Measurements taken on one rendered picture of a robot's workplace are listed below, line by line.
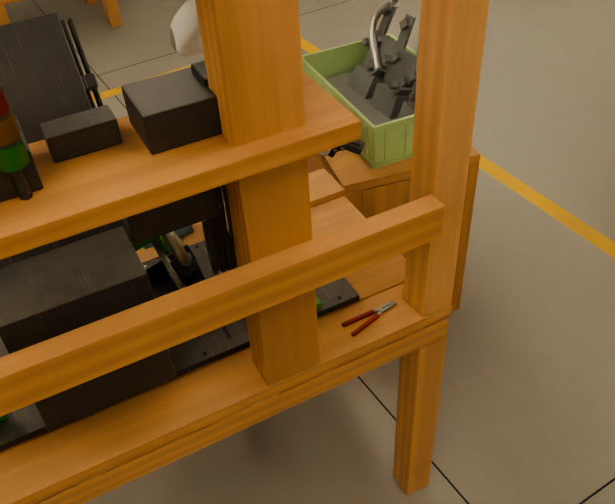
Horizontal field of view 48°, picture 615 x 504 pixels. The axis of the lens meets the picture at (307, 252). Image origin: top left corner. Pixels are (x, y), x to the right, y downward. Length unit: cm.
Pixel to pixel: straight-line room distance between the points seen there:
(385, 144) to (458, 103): 99
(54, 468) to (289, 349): 56
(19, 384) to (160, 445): 44
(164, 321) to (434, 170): 64
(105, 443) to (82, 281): 39
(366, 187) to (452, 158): 93
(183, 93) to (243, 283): 37
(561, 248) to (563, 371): 74
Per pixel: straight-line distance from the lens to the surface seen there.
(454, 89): 141
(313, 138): 121
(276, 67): 116
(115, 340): 129
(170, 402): 166
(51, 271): 151
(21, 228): 112
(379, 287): 185
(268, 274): 133
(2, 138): 111
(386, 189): 244
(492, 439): 266
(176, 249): 165
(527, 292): 318
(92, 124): 123
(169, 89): 124
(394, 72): 269
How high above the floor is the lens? 218
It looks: 41 degrees down
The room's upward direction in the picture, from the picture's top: 4 degrees counter-clockwise
